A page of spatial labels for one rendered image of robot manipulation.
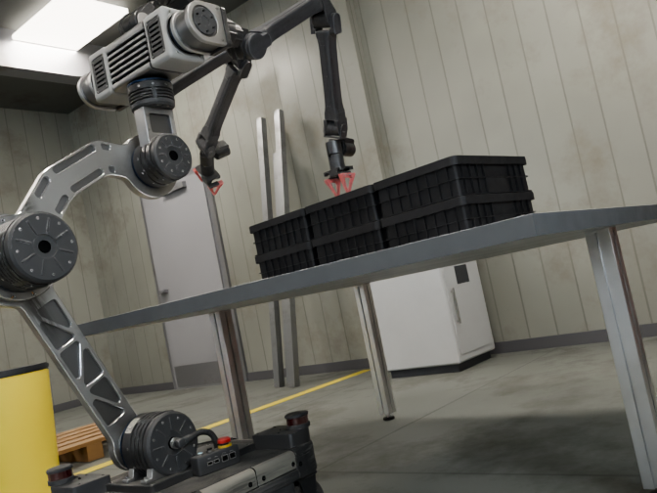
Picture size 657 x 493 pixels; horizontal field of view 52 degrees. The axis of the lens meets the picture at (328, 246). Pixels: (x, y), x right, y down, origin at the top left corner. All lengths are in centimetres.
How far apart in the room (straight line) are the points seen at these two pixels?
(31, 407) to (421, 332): 243
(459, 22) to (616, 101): 127
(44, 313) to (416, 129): 378
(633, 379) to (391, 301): 296
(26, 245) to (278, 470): 85
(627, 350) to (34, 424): 243
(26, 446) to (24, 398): 20
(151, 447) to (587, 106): 363
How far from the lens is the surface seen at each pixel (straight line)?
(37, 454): 328
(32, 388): 326
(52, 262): 174
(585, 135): 468
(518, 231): 121
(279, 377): 552
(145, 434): 185
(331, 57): 243
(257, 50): 212
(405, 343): 458
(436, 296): 440
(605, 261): 176
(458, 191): 182
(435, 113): 515
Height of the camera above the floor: 63
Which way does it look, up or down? 4 degrees up
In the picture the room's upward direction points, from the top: 11 degrees counter-clockwise
